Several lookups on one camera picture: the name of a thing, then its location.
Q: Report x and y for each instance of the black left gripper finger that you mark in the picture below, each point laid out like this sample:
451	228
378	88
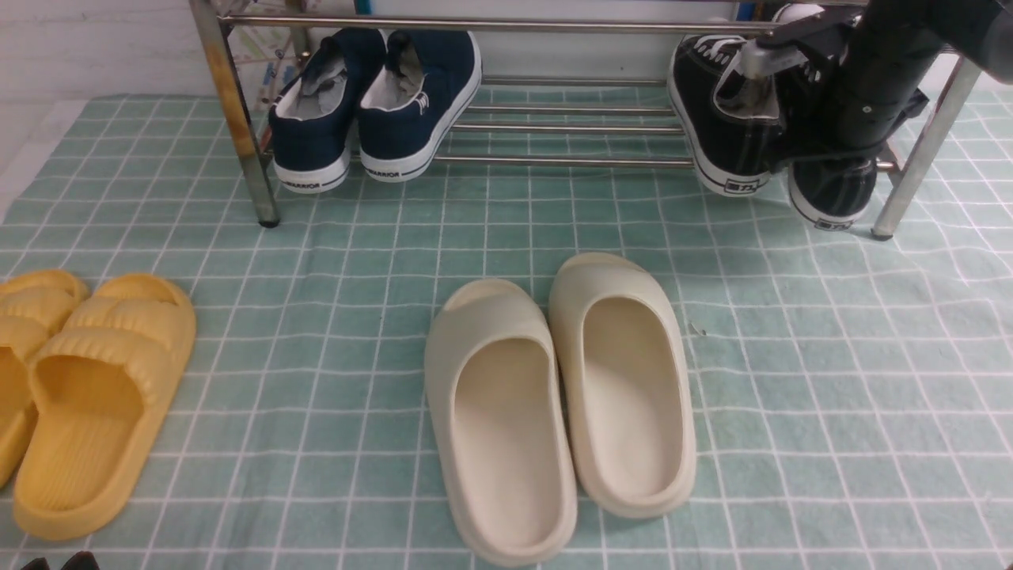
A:
36	564

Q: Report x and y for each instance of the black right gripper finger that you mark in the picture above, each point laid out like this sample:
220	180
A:
81	561

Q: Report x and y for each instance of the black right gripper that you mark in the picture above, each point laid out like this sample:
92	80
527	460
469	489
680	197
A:
870	67

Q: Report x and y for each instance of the black canvas sneaker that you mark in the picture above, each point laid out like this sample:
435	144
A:
831	190
728	118

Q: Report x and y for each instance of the silver metal shoe rack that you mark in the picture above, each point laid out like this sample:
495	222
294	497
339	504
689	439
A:
976	37

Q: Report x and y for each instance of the right yellow rubber slipper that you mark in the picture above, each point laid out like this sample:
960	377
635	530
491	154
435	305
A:
102	386

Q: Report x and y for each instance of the yellow rubber slipper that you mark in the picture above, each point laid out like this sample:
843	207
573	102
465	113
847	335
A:
34	307
102	386

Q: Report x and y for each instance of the left yellow rubber slipper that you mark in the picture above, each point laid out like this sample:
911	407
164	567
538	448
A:
34	307

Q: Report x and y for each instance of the green checked cloth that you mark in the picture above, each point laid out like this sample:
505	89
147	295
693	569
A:
852	398

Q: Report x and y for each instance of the right cream foam slipper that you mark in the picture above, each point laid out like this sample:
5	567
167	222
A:
624	370

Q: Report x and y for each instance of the cream foam slipper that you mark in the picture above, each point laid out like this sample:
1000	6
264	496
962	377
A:
624	370
493	391

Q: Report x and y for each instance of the left cream foam slipper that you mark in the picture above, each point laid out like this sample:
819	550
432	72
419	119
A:
493	391

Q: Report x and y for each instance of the right navy canvas sneaker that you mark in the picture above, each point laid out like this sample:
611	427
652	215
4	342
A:
427	81

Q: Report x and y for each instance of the navy canvas sneaker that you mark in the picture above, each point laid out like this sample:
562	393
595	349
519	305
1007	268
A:
311	118
427	81

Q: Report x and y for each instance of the left navy canvas sneaker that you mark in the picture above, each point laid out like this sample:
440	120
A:
311	118

